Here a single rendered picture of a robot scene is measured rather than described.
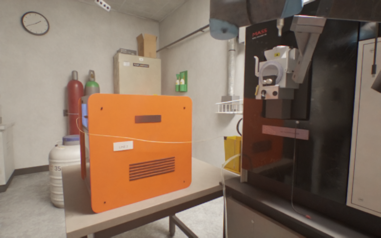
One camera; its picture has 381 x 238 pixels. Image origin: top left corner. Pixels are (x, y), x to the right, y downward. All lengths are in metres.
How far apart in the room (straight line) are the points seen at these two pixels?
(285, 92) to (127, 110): 0.56
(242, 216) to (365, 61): 0.68
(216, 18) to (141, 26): 3.82
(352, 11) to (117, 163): 0.73
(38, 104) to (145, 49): 1.94
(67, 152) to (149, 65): 2.14
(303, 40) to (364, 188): 0.49
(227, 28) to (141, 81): 3.22
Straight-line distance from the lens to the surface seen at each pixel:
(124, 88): 3.57
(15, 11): 4.03
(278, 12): 0.52
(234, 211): 0.95
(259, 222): 0.87
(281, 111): 0.72
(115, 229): 0.85
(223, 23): 0.54
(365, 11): 0.39
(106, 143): 0.75
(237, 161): 0.98
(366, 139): 0.71
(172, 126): 0.84
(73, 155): 2.34
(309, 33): 0.38
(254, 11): 0.52
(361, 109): 0.71
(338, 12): 0.37
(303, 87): 0.77
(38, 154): 3.89
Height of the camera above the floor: 1.10
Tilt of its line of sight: 5 degrees down
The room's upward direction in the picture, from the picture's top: straight up
